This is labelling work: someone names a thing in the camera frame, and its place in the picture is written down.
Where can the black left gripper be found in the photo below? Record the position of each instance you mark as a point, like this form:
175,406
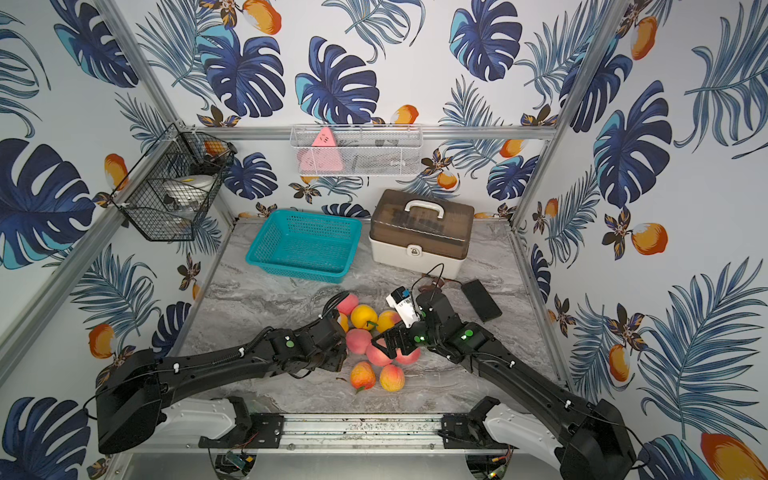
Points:
330,346

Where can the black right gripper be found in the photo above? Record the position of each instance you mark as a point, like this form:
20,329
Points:
388,336

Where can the teal plastic basket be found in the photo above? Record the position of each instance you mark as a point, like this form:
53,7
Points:
306,246

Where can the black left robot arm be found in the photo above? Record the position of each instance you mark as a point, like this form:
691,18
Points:
130,402

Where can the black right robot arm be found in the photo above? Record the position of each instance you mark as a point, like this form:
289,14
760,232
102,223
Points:
578,438

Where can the pink peach top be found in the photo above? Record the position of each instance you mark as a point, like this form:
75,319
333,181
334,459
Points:
348,304

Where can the yellow peach centre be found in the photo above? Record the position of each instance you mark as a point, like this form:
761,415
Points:
364,317

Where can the brown toy figure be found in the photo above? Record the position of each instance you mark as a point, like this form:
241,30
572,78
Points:
430,283

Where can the black phone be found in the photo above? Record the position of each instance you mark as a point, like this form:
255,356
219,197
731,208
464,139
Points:
481,301

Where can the brown white storage box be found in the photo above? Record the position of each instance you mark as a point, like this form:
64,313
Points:
419,234

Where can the pink triangle object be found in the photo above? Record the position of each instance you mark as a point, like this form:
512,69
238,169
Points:
323,156

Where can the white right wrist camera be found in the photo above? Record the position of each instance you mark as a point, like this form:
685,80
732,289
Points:
401,300

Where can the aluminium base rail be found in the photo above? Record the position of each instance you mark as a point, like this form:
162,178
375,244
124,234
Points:
360,432

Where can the clear wall shelf tray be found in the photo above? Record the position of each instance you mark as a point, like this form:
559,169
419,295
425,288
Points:
368,150

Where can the white bowl in wire basket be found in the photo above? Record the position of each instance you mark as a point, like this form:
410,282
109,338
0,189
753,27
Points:
186,193

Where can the black wire wall basket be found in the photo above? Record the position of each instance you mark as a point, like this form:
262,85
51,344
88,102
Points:
182,173

